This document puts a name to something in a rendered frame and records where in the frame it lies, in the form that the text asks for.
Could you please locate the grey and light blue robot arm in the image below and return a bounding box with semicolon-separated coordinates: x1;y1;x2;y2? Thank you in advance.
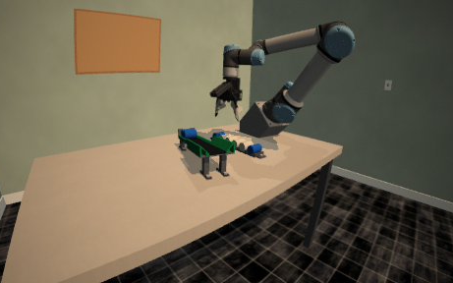
223;21;355;124

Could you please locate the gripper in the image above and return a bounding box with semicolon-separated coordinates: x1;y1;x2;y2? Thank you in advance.
215;77;243;122

